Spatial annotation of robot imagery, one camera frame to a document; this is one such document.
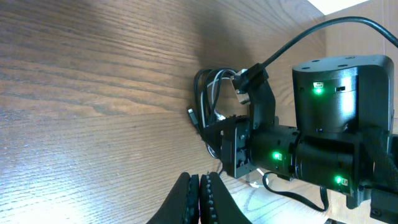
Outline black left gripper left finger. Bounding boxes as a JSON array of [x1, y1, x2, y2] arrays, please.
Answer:
[[147, 172, 199, 224]]

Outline white usb cable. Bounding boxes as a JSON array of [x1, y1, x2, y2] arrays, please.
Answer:
[[200, 68, 268, 189]]

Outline black usb cable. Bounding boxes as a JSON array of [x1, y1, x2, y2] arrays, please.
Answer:
[[187, 67, 239, 159]]

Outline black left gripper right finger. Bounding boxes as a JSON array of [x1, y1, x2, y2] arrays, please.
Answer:
[[200, 172, 251, 224]]

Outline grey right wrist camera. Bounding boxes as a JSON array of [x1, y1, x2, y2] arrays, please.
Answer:
[[231, 68, 250, 105]]

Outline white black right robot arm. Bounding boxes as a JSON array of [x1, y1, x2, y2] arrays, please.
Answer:
[[202, 55, 397, 223]]

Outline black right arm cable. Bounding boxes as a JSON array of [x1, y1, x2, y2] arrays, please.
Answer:
[[261, 16, 398, 69]]

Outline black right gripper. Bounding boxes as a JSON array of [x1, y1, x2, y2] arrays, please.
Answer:
[[202, 63, 275, 179]]

